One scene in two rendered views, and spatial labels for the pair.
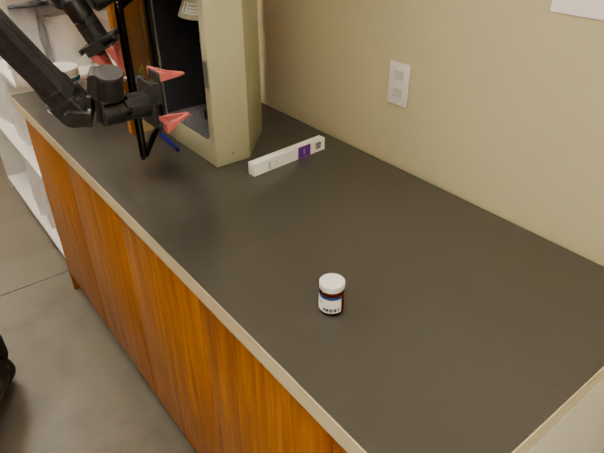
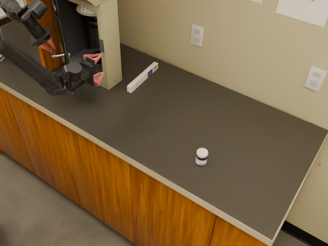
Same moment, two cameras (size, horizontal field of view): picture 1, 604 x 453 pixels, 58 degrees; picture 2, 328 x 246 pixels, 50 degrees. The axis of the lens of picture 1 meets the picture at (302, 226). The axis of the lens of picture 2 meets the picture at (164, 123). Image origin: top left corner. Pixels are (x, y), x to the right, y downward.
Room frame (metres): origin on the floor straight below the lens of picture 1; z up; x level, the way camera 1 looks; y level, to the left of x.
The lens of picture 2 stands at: (-0.10, 0.41, 2.09)
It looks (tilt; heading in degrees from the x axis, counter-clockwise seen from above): 43 degrees down; 342
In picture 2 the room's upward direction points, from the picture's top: 2 degrees clockwise
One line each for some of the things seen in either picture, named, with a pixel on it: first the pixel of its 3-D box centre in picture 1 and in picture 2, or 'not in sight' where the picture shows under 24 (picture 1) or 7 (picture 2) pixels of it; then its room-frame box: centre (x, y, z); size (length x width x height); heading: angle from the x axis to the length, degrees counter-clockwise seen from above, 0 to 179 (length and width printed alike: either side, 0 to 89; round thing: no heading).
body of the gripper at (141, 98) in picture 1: (138, 104); (83, 76); (1.16, 0.36, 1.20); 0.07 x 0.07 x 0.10; 38
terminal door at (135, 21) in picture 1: (142, 69); (61, 44); (1.46, 0.43, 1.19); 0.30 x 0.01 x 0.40; 3
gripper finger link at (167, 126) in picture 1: (170, 111); (95, 74); (1.21, 0.31, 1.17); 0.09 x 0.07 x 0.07; 128
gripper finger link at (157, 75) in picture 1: (165, 82); (93, 61); (1.21, 0.31, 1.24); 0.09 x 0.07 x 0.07; 128
